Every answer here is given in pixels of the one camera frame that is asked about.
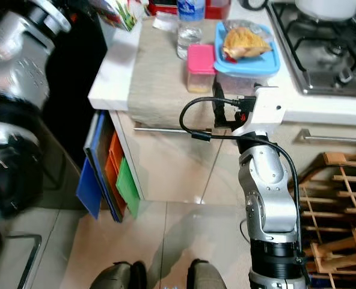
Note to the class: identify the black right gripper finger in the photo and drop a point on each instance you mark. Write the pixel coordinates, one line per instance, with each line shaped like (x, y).
(249, 95)
(219, 99)

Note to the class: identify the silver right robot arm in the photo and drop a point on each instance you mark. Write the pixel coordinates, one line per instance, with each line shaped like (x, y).
(274, 205)

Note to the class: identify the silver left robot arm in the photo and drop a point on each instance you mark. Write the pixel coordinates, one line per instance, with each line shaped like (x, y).
(15, 66)

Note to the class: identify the blue lid food container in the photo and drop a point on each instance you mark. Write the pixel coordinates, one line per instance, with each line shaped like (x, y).
(256, 66)

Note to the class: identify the pink lid food container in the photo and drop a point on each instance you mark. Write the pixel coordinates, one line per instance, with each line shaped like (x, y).
(201, 60)

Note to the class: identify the clear noodle packet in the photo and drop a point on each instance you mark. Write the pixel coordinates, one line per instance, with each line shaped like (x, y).
(244, 42)

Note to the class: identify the beige woven cloth mat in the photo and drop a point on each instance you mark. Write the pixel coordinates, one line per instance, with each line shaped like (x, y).
(154, 78)

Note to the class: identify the steel gas stove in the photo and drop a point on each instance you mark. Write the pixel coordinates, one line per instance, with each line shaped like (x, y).
(322, 60)

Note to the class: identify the white kitchen counter cabinet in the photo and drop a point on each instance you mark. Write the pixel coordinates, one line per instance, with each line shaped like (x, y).
(172, 174)

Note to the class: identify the red container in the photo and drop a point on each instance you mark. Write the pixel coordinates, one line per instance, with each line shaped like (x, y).
(217, 9)

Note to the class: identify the blue label water bottle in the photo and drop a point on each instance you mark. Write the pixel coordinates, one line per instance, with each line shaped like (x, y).
(191, 9)

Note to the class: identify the white paper packet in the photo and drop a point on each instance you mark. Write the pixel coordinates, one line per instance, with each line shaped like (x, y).
(164, 22)

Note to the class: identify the white pot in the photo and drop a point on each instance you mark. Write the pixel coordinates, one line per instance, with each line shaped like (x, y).
(328, 7)

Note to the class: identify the orange flat board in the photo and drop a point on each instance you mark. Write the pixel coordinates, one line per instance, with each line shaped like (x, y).
(115, 159)

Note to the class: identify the green flat board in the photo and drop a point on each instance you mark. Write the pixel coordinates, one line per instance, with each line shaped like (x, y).
(128, 186)

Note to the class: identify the printed green snack box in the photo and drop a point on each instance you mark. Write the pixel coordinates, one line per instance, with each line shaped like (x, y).
(118, 12)

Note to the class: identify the wooden slat rack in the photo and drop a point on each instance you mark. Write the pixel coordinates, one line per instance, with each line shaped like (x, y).
(340, 205)

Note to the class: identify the blue flat board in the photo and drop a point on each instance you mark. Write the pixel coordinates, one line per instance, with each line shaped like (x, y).
(89, 189)

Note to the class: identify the grey right robot foot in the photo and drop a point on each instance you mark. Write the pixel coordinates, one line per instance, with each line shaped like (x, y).
(205, 278)

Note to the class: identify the grey robot foot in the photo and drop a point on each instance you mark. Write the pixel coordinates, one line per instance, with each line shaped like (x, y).
(205, 278)
(115, 278)

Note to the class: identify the grey left robot foot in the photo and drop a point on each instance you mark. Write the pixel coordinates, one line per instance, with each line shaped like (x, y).
(115, 278)

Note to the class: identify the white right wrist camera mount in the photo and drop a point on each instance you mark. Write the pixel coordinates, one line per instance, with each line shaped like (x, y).
(268, 111)

